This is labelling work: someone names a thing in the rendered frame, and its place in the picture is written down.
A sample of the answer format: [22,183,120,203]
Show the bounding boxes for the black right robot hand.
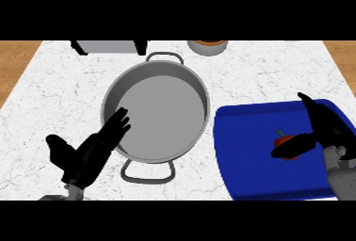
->
[270,91,356,159]

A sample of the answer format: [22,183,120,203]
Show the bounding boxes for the grey jar with brown top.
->
[186,40,229,57]

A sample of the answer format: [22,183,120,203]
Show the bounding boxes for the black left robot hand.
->
[44,106,131,190]

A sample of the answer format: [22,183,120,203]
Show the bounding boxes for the grey box appliance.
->
[69,40,151,56]

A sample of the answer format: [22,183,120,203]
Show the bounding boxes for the grey metal pot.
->
[100,52,211,185]

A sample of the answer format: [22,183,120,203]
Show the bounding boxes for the blue tray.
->
[213,98,356,201]

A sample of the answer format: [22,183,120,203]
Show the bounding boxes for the red bell pepper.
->
[273,129,303,161]

